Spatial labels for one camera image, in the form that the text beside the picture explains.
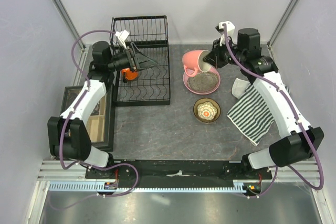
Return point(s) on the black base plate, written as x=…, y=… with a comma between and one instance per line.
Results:
x=178, y=172

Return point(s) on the white folded cloth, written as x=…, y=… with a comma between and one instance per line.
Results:
x=239, y=87

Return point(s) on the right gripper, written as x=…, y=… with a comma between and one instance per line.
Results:
x=213, y=58

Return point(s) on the blue cable duct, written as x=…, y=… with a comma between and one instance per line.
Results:
x=105, y=187

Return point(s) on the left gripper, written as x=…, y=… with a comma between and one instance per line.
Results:
x=138, y=61

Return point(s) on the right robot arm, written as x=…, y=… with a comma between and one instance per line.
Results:
x=299, y=140

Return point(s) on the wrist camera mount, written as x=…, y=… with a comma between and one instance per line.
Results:
x=121, y=37
x=228, y=26

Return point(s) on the pink mug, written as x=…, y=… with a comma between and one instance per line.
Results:
x=193, y=62

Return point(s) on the black wire dish rack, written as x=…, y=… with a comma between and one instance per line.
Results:
x=151, y=86

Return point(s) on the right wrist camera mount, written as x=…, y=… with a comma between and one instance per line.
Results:
x=228, y=26

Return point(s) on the speckled beige plate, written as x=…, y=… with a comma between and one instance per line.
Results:
x=202, y=85

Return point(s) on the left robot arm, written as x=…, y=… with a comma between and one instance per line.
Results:
x=67, y=133

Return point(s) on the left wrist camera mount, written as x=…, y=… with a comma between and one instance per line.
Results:
x=121, y=37

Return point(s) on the aluminium frame rail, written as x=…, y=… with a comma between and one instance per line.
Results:
x=52, y=170

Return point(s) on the green striped towel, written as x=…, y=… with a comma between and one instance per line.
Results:
x=251, y=115

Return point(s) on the pink plate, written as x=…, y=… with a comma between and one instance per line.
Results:
x=203, y=83

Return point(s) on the black glass-lid organizer box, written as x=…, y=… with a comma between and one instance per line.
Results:
x=100, y=124

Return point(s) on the white patterned bowl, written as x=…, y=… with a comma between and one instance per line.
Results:
x=207, y=111

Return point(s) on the orange mug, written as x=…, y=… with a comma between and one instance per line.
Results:
x=128, y=75

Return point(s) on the beige patterned cup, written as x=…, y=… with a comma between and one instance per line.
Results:
x=202, y=100

